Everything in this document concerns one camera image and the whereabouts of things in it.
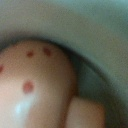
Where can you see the pink pot with red dots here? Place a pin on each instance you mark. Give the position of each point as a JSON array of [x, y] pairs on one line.
[[38, 89]]

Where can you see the cream round plate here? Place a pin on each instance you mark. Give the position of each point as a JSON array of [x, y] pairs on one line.
[[94, 33]]

